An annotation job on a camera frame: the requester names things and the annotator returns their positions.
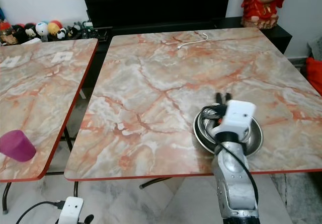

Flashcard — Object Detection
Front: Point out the small panda toy figure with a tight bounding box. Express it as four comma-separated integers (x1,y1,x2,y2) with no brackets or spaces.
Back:
56,28,69,40

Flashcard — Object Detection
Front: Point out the black metal table leg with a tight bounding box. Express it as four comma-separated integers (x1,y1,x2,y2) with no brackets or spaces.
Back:
139,177,172,190
64,126,80,198
2,181,12,215

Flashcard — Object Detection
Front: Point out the red cloth object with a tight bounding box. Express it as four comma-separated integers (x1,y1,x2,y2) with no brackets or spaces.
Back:
304,57,322,97

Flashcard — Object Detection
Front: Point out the black toy figure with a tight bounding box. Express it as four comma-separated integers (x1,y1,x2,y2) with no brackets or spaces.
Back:
12,24,26,40

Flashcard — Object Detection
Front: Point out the white charging cable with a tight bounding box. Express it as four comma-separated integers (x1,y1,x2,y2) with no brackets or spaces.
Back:
177,32,209,49

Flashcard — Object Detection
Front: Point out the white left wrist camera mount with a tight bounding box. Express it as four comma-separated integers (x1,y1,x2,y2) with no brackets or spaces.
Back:
57,197,85,224

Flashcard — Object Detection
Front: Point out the white square paper label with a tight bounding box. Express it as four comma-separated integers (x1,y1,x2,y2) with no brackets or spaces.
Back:
52,51,75,63
0,55,22,67

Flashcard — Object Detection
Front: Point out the white blue round toy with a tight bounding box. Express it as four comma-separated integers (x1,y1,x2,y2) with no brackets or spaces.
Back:
35,22,50,41

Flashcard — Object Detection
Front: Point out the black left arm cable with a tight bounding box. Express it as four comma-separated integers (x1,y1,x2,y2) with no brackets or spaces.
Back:
16,200,65,224

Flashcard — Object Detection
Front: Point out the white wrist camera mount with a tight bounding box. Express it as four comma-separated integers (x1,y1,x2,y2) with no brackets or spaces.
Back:
213,100,256,140
57,197,85,224

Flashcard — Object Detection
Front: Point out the purple plastic cup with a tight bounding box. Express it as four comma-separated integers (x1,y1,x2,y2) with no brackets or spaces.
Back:
0,130,37,163

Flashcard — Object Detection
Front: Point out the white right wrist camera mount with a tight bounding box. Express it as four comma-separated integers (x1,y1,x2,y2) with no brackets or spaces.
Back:
213,100,256,140

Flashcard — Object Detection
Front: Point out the red laughing buddha statue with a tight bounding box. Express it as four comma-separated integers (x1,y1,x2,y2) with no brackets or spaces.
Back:
240,0,292,30

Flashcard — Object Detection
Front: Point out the dark toy figure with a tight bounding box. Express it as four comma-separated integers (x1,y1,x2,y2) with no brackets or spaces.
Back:
68,24,82,39

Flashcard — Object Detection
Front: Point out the grey cloth object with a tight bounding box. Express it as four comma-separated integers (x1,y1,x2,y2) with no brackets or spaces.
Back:
307,35,322,61

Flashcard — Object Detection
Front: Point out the red capped toy figure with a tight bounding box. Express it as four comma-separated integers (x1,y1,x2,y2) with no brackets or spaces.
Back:
0,22,14,45

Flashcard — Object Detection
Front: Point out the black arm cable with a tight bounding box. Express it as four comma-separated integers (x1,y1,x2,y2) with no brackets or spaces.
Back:
223,142,260,207
16,200,65,224

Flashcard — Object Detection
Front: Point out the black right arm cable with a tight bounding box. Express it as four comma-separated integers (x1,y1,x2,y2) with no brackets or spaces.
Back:
223,142,260,207

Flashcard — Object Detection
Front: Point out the green toy figure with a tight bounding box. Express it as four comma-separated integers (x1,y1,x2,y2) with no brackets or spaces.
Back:
80,21,94,32

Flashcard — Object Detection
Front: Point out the black television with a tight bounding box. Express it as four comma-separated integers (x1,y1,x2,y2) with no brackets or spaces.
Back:
78,0,232,27

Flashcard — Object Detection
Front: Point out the stainless steel bowl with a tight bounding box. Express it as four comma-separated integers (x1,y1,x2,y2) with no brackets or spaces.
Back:
192,107,264,157

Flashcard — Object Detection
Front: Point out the yellow red round toy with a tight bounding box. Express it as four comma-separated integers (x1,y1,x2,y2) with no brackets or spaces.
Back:
47,20,62,36

